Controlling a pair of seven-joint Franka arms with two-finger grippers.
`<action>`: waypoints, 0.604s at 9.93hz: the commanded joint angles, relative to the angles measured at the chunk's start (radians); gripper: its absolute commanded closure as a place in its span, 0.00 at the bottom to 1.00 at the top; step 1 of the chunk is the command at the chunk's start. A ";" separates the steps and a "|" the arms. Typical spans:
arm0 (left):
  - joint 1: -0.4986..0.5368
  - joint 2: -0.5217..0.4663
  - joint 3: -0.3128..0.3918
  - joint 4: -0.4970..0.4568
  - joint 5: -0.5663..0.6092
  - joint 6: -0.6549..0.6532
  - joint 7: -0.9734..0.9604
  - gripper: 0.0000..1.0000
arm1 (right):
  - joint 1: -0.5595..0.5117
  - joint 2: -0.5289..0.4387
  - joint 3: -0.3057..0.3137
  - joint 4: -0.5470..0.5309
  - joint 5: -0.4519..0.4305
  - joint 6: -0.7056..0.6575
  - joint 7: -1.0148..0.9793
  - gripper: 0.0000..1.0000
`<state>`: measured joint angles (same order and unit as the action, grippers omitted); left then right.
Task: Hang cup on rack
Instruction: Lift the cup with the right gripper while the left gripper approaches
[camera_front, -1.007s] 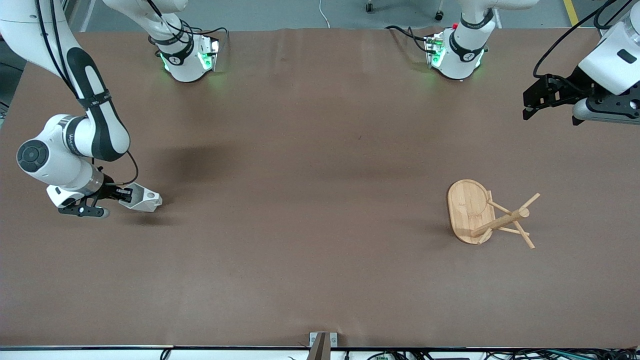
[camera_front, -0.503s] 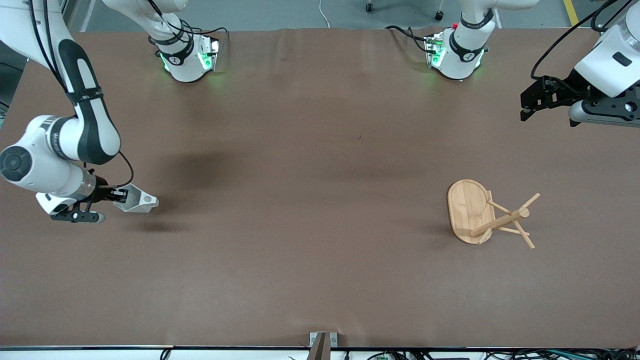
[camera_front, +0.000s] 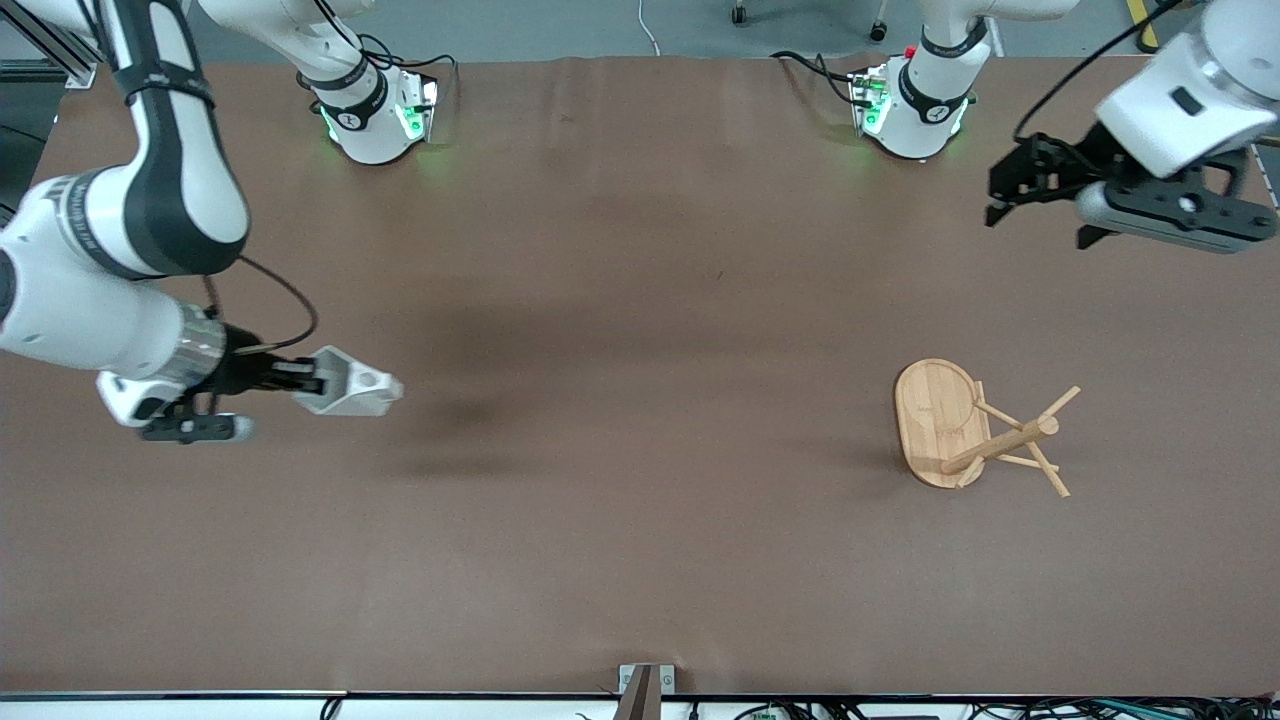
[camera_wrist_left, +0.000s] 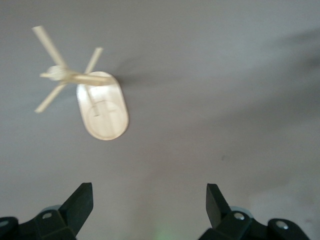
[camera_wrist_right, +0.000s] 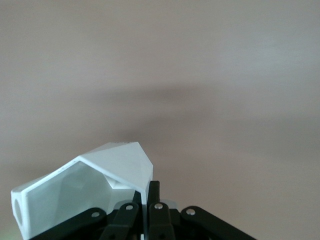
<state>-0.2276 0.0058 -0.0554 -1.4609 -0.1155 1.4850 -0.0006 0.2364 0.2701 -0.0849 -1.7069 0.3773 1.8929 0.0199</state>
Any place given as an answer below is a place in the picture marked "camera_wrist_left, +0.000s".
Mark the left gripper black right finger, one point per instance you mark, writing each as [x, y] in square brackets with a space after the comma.
[225, 225]

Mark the wooden cup rack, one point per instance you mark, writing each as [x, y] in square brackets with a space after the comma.
[105, 112]

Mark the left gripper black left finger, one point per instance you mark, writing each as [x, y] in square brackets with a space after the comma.
[62, 225]

